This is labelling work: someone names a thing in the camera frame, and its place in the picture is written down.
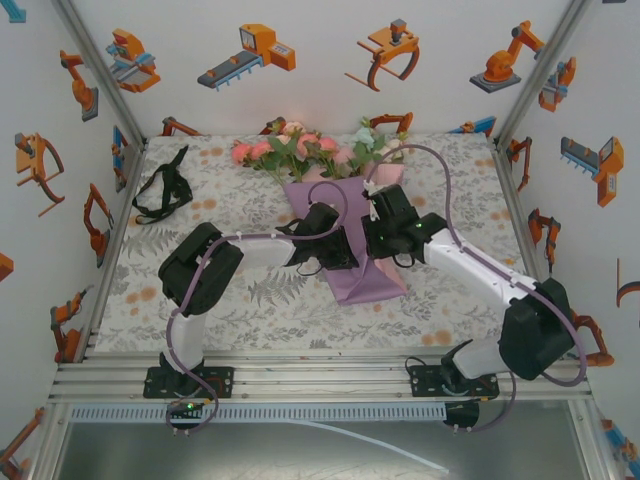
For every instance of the pink and purple wrapping paper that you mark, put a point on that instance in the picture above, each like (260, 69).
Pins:
(365, 285)

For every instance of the large pink artificial rose stem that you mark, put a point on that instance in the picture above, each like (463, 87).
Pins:
(320, 145)

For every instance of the pink cream bud flower stem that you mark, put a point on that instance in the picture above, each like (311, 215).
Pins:
(282, 150)

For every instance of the cream white artificial rose stem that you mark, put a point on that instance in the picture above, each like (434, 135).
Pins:
(385, 145)

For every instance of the pink twin-bloom artificial rose stem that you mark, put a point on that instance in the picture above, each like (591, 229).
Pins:
(245, 150)

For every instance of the black ribbon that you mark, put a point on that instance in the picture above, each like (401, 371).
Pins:
(179, 156)

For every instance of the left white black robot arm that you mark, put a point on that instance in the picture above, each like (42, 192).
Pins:
(200, 270)

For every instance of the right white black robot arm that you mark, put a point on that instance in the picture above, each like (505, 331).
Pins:
(535, 330)

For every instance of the floral patterned tablecloth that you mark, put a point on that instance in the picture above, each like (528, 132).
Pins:
(400, 335)

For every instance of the aluminium profile mounting platform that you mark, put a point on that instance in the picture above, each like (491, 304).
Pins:
(325, 380)

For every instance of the black electronics board green LED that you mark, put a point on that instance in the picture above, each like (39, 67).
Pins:
(187, 410)

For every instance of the aluminium side rail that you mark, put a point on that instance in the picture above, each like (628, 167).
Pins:
(516, 200)
(121, 220)

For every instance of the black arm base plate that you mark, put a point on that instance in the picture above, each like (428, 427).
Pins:
(422, 382)
(225, 382)

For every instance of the orange claw gripper wall sticker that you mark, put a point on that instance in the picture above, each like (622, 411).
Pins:
(395, 45)
(37, 155)

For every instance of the orange conveyor machine wall sticker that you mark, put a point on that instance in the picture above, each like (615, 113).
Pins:
(260, 45)
(610, 165)

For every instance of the orange milling machine wall sticker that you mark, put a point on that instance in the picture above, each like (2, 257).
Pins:
(555, 97)
(132, 60)

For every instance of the aluminium frame post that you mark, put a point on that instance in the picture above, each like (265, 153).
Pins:
(127, 117)
(555, 47)

